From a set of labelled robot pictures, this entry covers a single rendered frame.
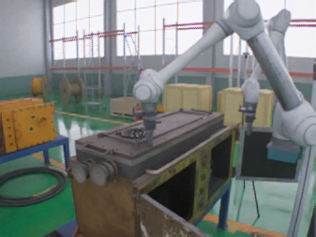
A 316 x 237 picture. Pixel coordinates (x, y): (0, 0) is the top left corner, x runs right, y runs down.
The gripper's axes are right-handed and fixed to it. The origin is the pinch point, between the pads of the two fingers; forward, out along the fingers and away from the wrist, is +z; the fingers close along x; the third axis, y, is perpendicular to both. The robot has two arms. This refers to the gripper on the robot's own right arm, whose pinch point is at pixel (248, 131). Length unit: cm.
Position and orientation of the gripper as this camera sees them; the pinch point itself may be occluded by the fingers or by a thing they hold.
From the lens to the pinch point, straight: 195.8
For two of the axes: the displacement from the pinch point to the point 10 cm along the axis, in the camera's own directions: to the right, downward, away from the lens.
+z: 0.0, 9.8, 2.2
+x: 5.5, -1.8, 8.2
